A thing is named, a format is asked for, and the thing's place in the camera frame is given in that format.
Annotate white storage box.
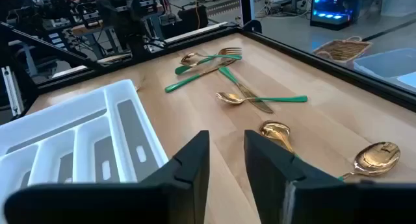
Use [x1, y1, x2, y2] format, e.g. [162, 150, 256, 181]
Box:
[380, 0, 416, 18]

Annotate black computer blue lights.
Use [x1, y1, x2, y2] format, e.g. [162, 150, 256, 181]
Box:
[309, 0, 356, 32]

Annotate black box case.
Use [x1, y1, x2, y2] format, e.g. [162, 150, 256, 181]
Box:
[177, 5, 209, 35]

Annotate black metal table frame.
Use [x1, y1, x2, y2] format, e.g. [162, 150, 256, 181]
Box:
[0, 19, 416, 127]

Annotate white cutlery tray grey liners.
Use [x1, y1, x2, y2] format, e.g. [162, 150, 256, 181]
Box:
[0, 79, 170, 218]

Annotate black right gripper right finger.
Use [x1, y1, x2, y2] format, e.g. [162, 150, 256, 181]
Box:
[244, 129, 416, 224]

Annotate woven wicker basket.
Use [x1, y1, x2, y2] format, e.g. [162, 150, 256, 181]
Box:
[311, 35, 374, 64]

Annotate gold spoon green handle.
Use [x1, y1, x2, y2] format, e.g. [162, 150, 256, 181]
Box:
[337, 141, 401, 182]
[259, 120, 300, 158]
[215, 92, 309, 105]
[180, 52, 243, 68]

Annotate wooden workbench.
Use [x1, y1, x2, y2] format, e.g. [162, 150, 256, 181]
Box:
[70, 19, 124, 56]

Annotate silver aluminium bracket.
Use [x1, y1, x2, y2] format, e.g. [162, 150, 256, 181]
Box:
[1, 66, 24, 117]

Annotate clear plastic bin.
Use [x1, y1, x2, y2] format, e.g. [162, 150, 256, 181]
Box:
[352, 47, 416, 88]

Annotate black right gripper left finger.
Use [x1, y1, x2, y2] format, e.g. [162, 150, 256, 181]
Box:
[3, 130, 211, 224]

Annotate gold fork green handle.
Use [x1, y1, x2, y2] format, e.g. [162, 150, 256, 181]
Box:
[174, 47, 243, 76]

